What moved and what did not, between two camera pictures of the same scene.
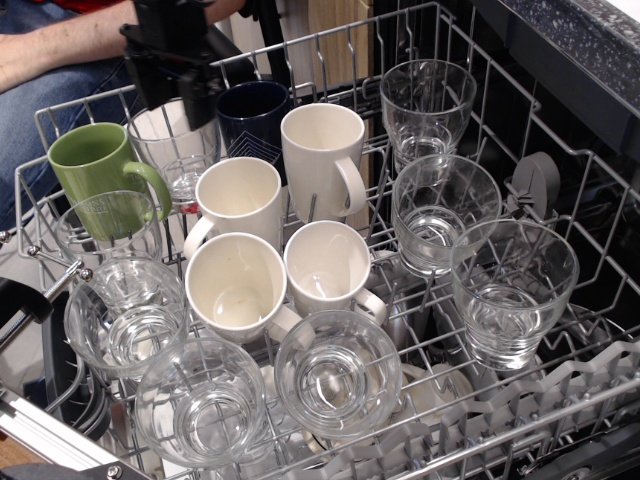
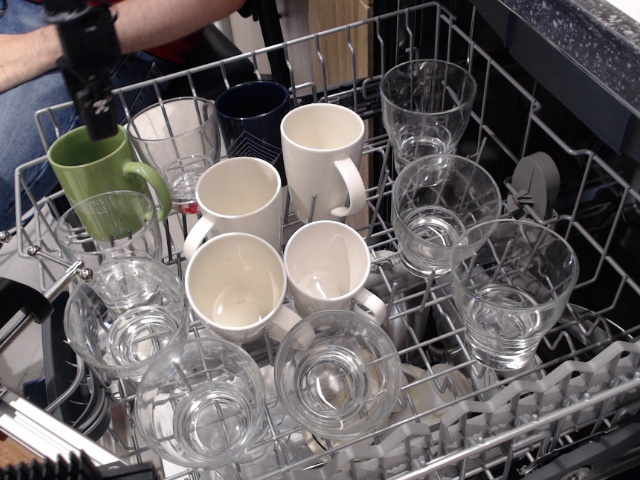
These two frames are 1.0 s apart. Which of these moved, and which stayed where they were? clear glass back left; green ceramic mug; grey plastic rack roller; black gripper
Moved: black gripper
Stayed: green ceramic mug; grey plastic rack roller; clear glass back left
